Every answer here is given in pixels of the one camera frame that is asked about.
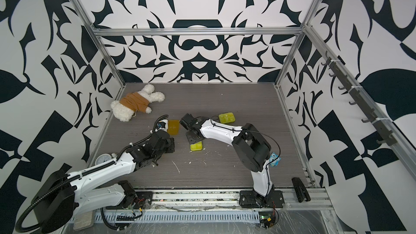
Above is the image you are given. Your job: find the green pillbox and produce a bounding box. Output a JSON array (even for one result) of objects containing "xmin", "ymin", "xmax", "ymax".
[
  {"xmin": 190, "ymin": 141, "xmax": 203, "ymax": 152},
  {"xmin": 218, "ymin": 112, "xmax": 236, "ymax": 124}
]

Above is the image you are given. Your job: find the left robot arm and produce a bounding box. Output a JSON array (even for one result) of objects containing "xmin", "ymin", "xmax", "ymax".
[{"xmin": 34, "ymin": 130, "xmax": 174, "ymax": 234}]

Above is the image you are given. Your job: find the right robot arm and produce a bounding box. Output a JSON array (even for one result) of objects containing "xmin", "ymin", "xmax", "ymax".
[{"xmin": 180, "ymin": 113, "xmax": 273, "ymax": 198}]

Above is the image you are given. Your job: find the yellow pillbox far left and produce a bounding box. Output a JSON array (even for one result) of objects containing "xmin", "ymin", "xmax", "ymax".
[{"xmin": 161, "ymin": 119, "xmax": 180, "ymax": 135}]

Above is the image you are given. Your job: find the white alarm clock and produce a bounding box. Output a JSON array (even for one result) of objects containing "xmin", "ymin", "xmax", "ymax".
[{"xmin": 94, "ymin": 153, "xmax": 117, "ymax": 165}]

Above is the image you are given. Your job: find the white plush bunny toy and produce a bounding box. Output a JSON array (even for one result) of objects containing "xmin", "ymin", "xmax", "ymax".
[{"xmin": 110, "ymin": 84, "xmax": 165, "ymax": 122}]

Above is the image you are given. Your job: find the grey sponge block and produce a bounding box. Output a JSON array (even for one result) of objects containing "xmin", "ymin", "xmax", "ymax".
[{"xmin": 73, "ymin": 211, "xmax": 95, "ymax": 231}]

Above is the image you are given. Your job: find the green circuit board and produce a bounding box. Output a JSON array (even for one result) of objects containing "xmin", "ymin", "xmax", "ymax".
[{"xmin": 260, "ymin": 211, "xmax": 280, "ymax": 229}]

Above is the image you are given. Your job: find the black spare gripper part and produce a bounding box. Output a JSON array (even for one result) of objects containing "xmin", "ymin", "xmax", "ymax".
[{"xmin": 291, "ymin": 177, "xmax": 311, "ymax": 203}]

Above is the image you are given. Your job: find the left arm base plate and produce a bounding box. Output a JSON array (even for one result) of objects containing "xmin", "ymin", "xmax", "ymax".
[{"xmin": 106, "ymin": 191, "xmax": 153, "ymax": 210}]

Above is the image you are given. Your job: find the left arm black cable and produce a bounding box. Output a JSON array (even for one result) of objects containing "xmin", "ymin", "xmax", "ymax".
[{"xmin": 100, "ymin": 207, "xmax": 144, "ymax": 231}]

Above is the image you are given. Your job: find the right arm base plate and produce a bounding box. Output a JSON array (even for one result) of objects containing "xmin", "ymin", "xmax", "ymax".
[{"xmin": 238, "ymin": 190, "xmax": 285, "ymax": 209}]

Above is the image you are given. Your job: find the wall hook rack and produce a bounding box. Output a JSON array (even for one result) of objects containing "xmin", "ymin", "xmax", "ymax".
[{"xmin": 321, "ymin": 50, "xmax": 399, "ymax": 147}]

